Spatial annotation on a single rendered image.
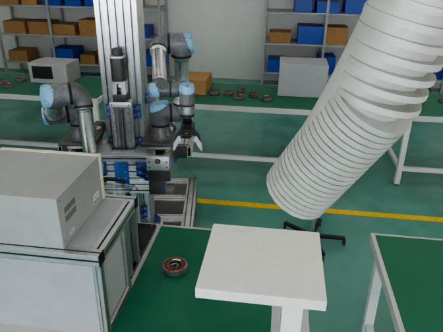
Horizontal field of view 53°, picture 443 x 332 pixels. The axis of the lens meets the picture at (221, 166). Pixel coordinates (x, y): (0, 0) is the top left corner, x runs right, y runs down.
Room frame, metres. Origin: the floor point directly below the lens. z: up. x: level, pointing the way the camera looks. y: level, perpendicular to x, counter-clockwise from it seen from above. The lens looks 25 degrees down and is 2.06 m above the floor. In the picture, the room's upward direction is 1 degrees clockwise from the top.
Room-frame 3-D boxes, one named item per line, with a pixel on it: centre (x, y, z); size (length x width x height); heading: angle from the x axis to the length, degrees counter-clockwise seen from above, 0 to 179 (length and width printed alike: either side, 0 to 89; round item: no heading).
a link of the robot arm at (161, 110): (2.62, 0.37, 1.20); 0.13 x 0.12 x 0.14; 99
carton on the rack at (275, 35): (7.96, -0.98, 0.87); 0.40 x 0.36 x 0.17; 173
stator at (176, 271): (1.67, 0.21, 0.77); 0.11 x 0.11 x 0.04
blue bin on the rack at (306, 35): (7.88, -1.47, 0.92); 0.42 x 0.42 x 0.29; 83
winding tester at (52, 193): (1.53, 0.74, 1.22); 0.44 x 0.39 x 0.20; 83
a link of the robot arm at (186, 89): (2.15, 0.18, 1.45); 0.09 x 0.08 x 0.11; 9
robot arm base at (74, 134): (2.61, 0.88, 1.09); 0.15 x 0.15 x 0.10
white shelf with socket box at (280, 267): (1.16, -0.14, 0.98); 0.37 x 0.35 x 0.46; 83
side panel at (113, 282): (1.41, 0.42, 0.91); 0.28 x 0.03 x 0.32; 173
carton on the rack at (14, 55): (8.58, 3.78, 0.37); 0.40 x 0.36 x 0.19; 173
